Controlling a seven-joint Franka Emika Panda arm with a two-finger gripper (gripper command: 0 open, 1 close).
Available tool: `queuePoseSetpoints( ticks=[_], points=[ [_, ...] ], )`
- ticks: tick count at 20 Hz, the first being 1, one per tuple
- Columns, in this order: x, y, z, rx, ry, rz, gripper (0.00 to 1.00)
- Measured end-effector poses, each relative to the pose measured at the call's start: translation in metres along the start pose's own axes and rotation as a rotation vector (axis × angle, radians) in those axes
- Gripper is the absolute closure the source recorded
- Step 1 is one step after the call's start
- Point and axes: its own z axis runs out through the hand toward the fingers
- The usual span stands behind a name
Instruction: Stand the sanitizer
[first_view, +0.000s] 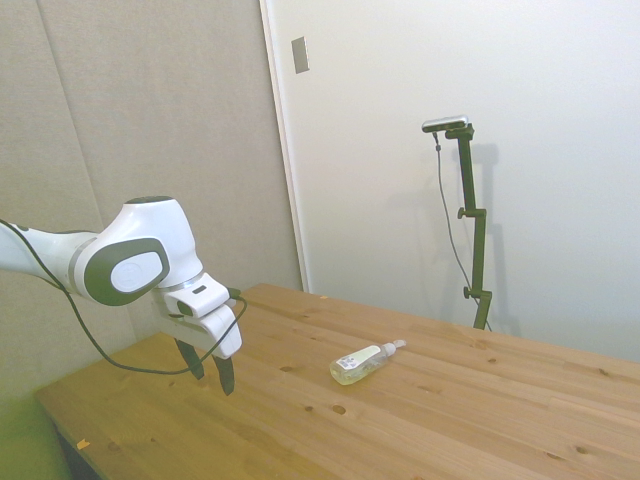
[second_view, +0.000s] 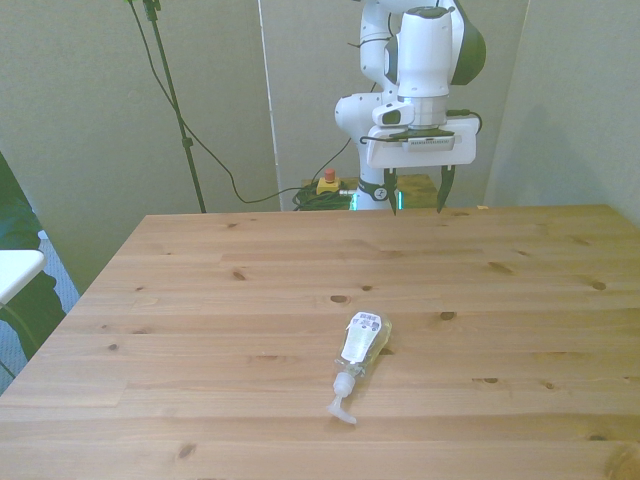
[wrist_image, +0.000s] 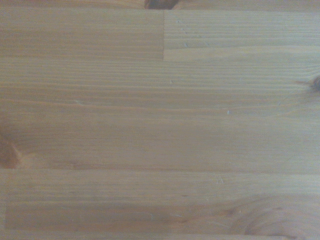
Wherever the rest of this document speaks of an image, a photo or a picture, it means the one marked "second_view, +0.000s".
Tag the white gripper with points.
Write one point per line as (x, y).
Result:
(425, 156)

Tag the clear sanitizer pump bottle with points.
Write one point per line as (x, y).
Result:
(362, 340)

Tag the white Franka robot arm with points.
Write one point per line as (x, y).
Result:
(425, 50)

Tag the black tripod stand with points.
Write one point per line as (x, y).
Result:
(172, 95)

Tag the yellow emergency stop button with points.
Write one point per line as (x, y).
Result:
(327, 186)

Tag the white partition edge strip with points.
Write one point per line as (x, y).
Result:
(270, 100)

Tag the white side table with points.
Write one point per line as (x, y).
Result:
(17, 272)

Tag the grey vented wrist camera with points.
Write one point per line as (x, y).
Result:
(429, 143)

